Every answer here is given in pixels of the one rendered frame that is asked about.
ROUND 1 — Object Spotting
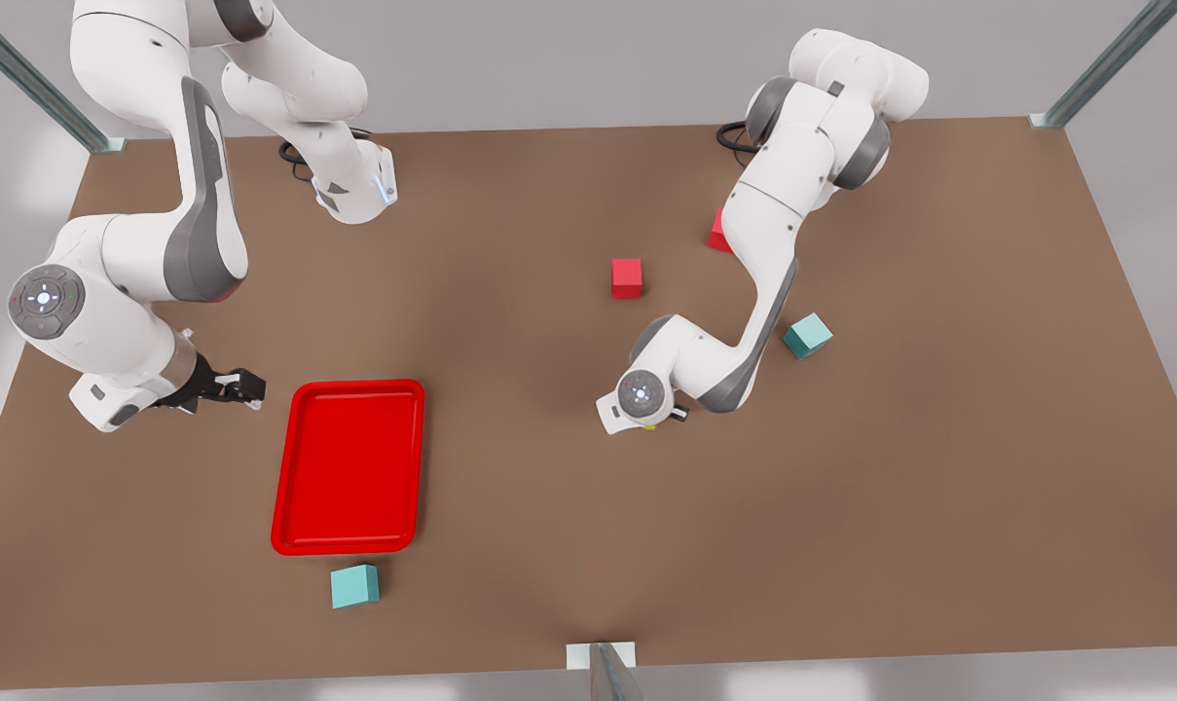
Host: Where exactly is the teal cube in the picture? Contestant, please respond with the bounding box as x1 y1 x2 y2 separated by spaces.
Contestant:
330 564 381 610
782 313 834 361

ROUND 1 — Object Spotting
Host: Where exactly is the red plastic tray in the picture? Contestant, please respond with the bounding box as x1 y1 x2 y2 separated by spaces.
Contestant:
271 379 426 557

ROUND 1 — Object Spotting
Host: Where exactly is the silver frame post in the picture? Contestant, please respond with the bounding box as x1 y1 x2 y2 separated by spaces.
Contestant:
0 5 128 155
567 641 647 701
1028 0 1177 129

